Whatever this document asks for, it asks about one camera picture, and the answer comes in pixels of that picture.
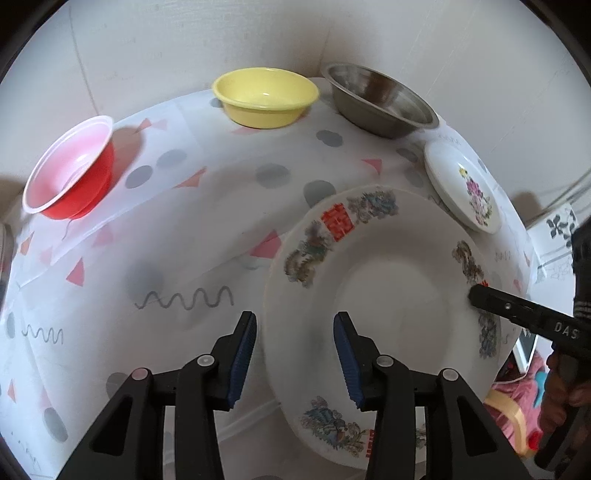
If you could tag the stainless steel bowl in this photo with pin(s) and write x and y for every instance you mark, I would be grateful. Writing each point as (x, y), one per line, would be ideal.
(378, 104)

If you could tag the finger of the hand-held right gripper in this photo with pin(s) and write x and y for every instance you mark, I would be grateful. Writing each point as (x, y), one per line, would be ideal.
(508, 307)

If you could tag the person's right hand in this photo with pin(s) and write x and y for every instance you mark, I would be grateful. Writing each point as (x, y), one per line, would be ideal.
(556, 397)

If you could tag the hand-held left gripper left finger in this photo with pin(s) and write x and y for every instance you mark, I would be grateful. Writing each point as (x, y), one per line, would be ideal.
(242, 355)

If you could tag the white tablet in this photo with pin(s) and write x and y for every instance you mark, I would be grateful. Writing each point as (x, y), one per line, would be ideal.
(527, 350)

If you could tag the yellow bowl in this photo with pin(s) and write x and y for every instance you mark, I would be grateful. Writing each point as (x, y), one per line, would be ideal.
(265, 97)

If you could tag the white black printed cloth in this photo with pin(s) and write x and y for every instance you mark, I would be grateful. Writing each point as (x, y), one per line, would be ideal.
(551, 249)

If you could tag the red plastic bowl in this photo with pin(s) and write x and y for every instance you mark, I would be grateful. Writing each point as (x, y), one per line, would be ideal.
(69, 175)

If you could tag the pink cloth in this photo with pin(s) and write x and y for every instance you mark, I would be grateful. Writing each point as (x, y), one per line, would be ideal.
(531, 387)

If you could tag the large white decorated plate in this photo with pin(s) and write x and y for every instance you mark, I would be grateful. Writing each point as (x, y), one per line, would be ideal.
(397, 277)

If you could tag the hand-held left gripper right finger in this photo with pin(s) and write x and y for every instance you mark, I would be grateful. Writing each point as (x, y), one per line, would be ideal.
(347, 360)

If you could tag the white patterned tablecloth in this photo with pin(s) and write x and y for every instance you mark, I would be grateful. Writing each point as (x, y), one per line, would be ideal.
(207, 207)

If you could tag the small white floral plate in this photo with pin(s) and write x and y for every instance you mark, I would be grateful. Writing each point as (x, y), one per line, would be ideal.
(464, 184)

